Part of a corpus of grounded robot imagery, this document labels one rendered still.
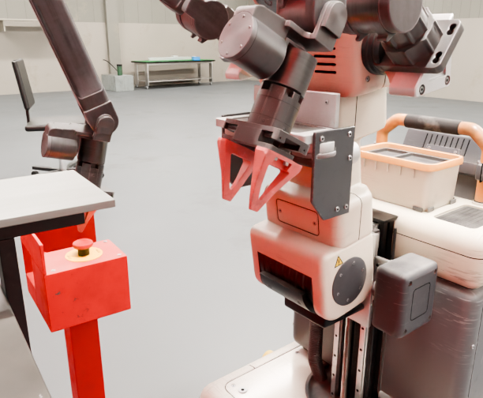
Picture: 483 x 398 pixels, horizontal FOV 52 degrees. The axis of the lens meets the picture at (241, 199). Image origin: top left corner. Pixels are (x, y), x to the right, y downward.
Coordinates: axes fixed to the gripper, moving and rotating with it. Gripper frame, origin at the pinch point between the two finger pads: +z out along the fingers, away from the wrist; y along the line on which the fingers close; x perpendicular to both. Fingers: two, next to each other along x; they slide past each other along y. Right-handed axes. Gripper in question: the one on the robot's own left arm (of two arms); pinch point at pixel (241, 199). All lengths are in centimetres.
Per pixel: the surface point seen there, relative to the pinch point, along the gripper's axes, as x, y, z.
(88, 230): 11, -58, 19
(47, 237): 3, -59, 23
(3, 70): 254, -1192, -77
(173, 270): 122, -168, 50
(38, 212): -19.8, -9.7, 9.7
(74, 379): 15, -47, 50
